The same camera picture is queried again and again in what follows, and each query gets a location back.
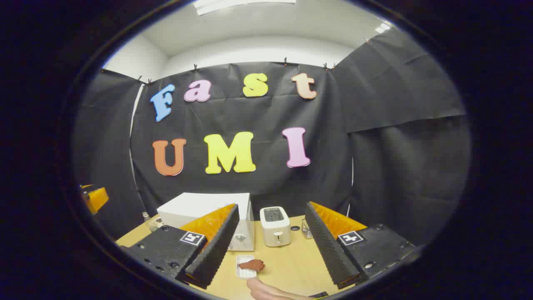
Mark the small white tray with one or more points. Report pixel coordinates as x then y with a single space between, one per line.
245 273

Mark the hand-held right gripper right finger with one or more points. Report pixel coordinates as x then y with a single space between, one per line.
329 254

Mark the white toaster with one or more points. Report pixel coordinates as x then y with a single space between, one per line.
275 231

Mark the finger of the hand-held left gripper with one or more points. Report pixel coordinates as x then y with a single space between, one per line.
98 199

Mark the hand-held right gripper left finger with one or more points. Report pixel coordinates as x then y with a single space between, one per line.
216 254

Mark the white microwave oven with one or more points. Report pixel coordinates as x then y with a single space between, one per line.
195 204

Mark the brown meat piece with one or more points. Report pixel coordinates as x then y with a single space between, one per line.
252 265

